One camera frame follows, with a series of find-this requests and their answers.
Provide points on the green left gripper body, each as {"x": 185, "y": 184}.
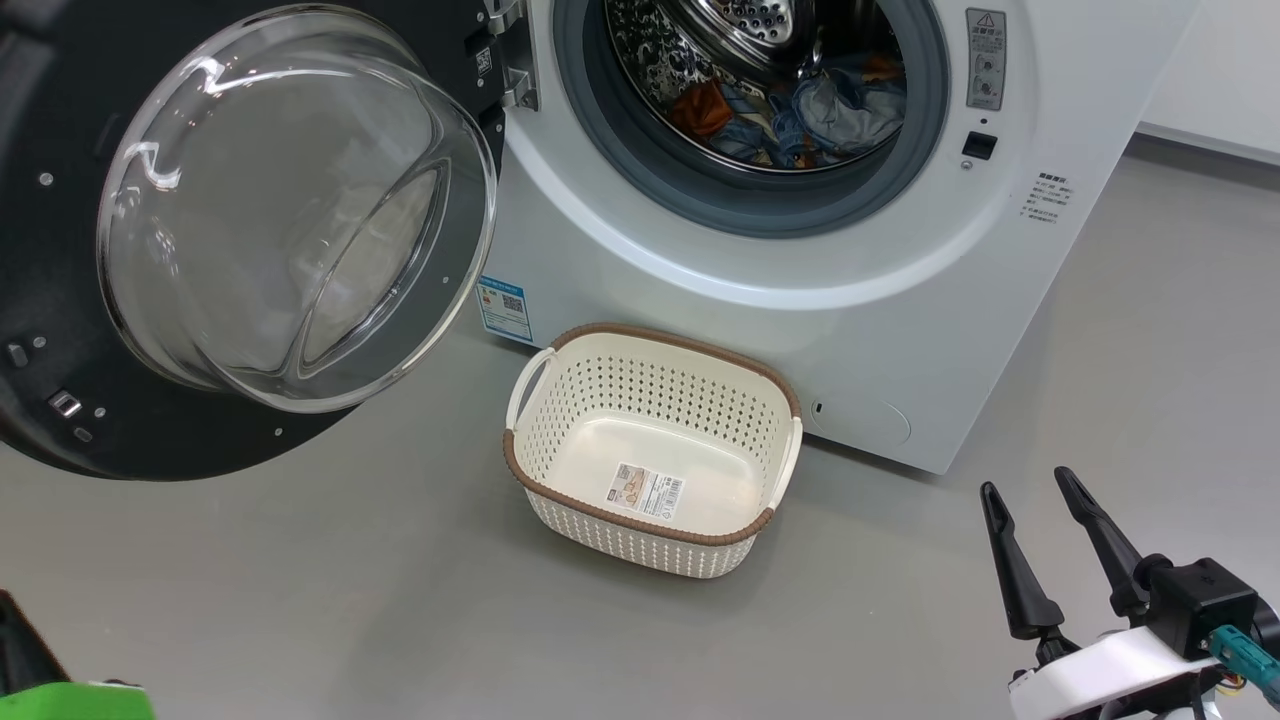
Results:
{"x": 70, "y": 703}

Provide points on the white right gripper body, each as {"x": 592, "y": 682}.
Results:
{"x": 1100, "y": 680}

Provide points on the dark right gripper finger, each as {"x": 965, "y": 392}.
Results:
{"x": 1120, "y": 570}
{"x": 1025, "y": 600}

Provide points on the black washing machine door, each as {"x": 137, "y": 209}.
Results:
{"x": 60, "y": 250}

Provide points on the blue cartoon print garment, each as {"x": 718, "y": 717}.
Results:
{"x": 850, "y": 110}

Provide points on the white front-load washing machine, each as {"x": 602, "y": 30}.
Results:
{"x": 900, "y": 330}

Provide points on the stainless steel washing machine drum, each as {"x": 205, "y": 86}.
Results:
{"x": 730, "y": 30}

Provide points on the white basket barcode label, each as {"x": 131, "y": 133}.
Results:
{"x": 646, "y": 490}

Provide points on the cream perforated laundry basket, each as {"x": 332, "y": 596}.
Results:
{"x": 640, "y": 400}

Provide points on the white partition board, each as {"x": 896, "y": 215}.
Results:
{"x": 1220, "y": 60}

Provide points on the grey warning label sticker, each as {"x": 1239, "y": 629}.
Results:
{"x": 986, "y": 60}

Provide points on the blue energy label sticker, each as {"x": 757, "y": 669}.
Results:
{"x": 505, "y": 308}

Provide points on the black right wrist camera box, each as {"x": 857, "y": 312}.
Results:
{"x": 1210, "y": 600}

